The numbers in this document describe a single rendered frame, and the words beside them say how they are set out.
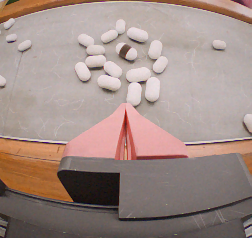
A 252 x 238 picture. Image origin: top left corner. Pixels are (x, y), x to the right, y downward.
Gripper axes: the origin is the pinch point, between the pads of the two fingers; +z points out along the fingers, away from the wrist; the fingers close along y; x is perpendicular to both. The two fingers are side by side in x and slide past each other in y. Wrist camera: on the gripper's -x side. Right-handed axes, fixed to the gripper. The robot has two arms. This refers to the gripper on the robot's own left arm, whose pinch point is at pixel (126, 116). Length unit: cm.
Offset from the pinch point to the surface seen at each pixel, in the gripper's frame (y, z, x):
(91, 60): 5.5, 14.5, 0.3
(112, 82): 2.0, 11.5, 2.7
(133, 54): -1.1, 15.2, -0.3
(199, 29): -15.3, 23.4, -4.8
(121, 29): 0.9, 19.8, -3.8
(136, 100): -1.4, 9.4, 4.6
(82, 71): 6.7, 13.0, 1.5
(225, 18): -24.7, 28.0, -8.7
